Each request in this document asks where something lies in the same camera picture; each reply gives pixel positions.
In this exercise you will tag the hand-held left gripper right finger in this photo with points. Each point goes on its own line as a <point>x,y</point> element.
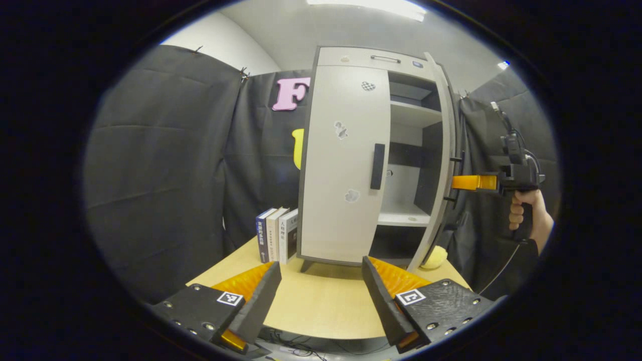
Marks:
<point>383,306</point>

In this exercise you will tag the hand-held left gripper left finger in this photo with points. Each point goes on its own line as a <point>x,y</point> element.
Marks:
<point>261,306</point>

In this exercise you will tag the yellow plush ball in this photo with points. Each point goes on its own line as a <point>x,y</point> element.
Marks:
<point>435,257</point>

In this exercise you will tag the grey cabinet drawer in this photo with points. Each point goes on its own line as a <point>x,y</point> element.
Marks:
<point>351,56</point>

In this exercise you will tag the grey double-door shoe cabinet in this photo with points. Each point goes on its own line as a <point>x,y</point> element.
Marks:
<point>411,115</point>

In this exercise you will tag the beige book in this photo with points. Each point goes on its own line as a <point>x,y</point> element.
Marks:
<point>275,235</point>

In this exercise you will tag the black backdrop cloth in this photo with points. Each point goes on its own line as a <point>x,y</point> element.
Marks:
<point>160,165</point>

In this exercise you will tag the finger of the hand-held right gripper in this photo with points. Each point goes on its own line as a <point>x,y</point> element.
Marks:
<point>471,182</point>

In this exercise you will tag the long ceiling light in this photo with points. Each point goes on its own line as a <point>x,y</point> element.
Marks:
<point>371,5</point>

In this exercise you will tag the small ceiling light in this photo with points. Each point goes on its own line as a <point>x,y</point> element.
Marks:
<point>503,65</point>

